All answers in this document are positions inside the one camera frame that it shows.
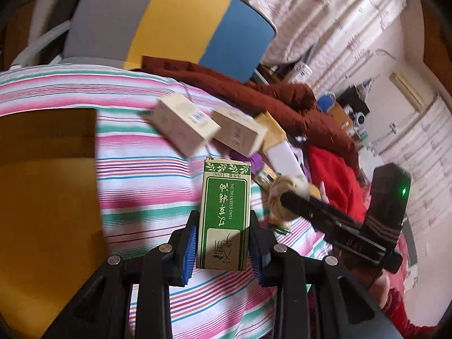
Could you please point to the white foam block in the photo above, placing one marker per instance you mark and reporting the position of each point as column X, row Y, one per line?
column 283, row 160

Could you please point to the grey yellow blue chair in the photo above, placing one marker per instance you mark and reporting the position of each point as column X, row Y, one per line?
column 228, row 36

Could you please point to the yellow knitted toy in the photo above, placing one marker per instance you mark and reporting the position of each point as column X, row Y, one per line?
column 288, row 198

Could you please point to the yellow sponge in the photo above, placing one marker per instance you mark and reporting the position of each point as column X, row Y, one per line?
column 275, row 135

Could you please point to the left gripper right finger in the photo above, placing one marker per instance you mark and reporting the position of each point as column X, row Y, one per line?
column 260, row 247

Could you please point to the red cloth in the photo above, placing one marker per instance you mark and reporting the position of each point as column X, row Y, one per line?
column 341, row 185

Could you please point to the golden storage box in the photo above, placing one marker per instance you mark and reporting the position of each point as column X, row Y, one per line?
column 51, row 234

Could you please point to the right hand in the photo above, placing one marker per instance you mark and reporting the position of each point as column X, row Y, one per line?
column 376, row 283

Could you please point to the striped bed sheet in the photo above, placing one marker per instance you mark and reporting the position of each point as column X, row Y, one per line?
column 145, row 188

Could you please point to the purple pouch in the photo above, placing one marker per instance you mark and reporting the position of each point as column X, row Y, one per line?
column 255, row 159

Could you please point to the dark red blanket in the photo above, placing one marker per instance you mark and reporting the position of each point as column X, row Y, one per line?
column 293, row 106

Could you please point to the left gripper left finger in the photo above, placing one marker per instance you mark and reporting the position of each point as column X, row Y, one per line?
column 180, row 265

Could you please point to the cream box with barcode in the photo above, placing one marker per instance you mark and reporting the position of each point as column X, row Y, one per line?
column 186, row 126

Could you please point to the cream cardboard box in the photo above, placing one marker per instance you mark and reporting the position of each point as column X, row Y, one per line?
column 238, row 132

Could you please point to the green essential oil box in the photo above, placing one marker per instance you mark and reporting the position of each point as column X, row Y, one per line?
column 224, row 215

